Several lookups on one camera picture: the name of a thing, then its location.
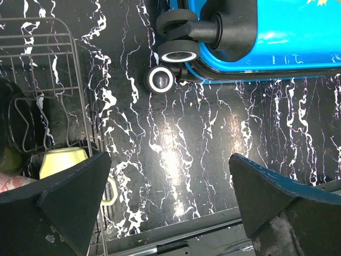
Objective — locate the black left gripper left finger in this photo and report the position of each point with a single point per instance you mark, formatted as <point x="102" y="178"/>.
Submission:
<point x="55" y="215"/>

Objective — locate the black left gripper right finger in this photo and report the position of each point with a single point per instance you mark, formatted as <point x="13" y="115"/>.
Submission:
<point x="282" y="216"/>

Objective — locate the blue fish-print suitcase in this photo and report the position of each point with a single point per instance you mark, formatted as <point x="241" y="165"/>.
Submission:
<point x="245" y="41"/>

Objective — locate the pale yellow mug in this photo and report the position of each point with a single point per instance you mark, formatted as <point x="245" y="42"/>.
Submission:
<point x="64" y="161"/>

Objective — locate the pink patterned cup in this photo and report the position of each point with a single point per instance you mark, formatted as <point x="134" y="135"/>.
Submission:
<point x="12" y="182"/>

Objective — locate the black bowl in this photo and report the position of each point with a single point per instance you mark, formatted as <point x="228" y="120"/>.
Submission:
<point x="17" y="129"/>

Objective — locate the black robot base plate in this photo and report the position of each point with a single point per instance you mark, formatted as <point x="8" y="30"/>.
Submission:
<point x="220" y="233"/>

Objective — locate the black wire dish rack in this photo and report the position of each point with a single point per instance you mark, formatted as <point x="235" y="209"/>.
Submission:
<point x="40" y="55"/>

